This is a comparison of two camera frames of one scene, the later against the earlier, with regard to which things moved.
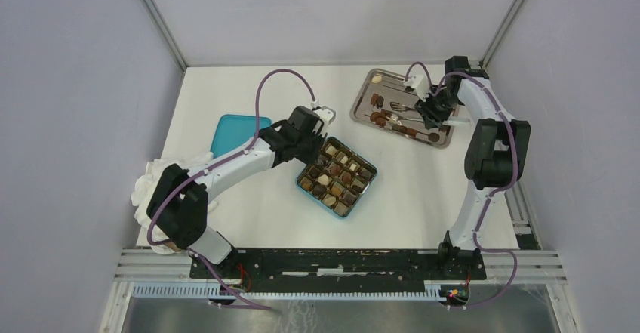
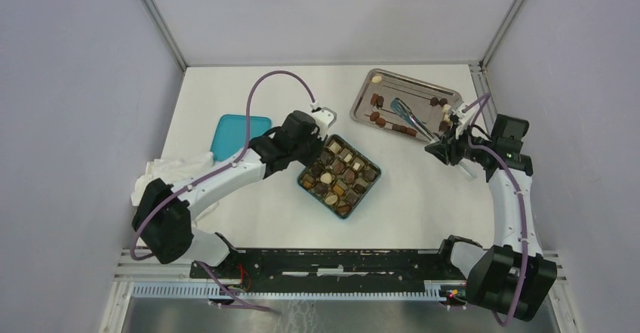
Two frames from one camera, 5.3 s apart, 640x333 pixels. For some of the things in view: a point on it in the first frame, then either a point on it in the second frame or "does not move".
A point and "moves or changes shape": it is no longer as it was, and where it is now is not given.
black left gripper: (319, 139) does not move
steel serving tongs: (398, 106) moves or changes shape
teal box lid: (232, 130) does not move
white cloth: (147, 180) does not move
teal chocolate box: (340, 179) does not move
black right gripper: (432, 118) -> (446, 148)
